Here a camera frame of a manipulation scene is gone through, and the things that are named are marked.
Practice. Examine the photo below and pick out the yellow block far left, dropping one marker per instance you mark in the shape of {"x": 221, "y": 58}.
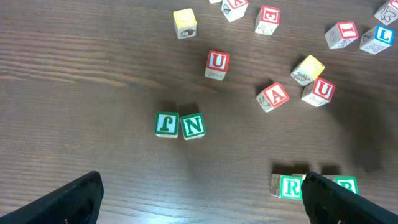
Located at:
{"x": 185, "y": 23}

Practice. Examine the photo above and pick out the green B block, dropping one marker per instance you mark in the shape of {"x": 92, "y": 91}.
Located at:
{"x": 348, "y": 182}

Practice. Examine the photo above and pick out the red U block centre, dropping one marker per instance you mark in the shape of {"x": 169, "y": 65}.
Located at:
{"x": 319, "y": 92}

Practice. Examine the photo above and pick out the yellow O block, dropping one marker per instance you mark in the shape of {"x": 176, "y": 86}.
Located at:
{"x": 302, "y": 176}

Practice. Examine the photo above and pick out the green N block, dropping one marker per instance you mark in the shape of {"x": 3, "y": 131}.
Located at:
{"x": 193, "y": 126}

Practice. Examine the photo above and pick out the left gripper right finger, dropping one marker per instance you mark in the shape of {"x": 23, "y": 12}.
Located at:
{"x": 327, "y": 202}

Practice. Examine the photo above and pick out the yellow tilted block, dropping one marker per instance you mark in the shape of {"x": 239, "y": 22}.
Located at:
{"x": 307, "y": 71}

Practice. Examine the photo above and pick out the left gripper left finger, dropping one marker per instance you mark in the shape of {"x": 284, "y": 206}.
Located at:
{"x": 76, "y": 202}

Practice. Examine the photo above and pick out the green R block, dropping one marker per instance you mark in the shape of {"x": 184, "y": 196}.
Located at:
{"x": 286, "y": 187}

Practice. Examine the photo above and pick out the red X block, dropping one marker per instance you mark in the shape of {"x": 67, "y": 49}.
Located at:
{"x": 234, "y": 9}

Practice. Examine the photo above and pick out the red I block upper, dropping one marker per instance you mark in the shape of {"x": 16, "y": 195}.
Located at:
{"x": 387, "y": 13}

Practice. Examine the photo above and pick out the red u block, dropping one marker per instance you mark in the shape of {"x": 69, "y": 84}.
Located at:
{"x": 319, "y": 92}
{"x": 217, "y": 65}

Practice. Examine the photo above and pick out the red i block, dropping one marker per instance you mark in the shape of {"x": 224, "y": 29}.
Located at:
{"x": 387, "y": 13}
{"x": 341, "y": 35}

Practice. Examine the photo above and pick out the red E block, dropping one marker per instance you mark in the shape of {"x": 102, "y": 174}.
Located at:
{"x": 267, "y": 20}

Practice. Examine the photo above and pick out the blue L block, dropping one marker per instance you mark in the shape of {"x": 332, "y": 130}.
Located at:
{"x": 377, "y": 39}

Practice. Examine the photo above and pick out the green J block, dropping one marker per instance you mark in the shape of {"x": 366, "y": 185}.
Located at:
{"x": 166, "y": 124}

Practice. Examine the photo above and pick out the red U block left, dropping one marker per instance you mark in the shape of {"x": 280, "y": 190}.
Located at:
{"x": 217, "y": 65}

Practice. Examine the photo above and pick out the red A block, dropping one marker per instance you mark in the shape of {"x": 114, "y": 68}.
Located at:
{"x": 272, "y": 97}

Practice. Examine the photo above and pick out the red I block centre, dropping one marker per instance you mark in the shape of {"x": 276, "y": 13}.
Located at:
{"x": 341, "y": 35}

